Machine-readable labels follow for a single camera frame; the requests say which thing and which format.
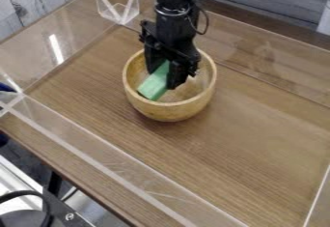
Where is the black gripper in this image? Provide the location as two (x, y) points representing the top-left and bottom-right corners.
(139, 4), (202, 90)

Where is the green rectangular block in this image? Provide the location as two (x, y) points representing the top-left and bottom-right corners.
(137, 61), (169, 100)

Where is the light wooden bowl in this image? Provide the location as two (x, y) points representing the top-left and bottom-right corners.
(123, 49), (218, 122)

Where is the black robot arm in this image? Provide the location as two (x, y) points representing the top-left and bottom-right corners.
(139, 0), (209, 90)

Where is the white object at right edge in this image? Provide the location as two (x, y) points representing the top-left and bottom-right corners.
(317, 0), (330, 36)

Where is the blue object behind acrylic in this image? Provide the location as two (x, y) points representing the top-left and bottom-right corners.
(0, 82), (18, 93)

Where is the black table leg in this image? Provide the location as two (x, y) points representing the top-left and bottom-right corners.
(48, 172), (63, 196)

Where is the clear acrylic enclosure wall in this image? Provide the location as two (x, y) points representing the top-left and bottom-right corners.
(0, 0), (330, 227)

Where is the black metal bracket with screw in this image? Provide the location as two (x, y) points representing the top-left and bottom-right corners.
(48, 195), (95, 227)

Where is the black cable loop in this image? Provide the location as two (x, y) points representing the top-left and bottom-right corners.
(0, 189), (62, 227)

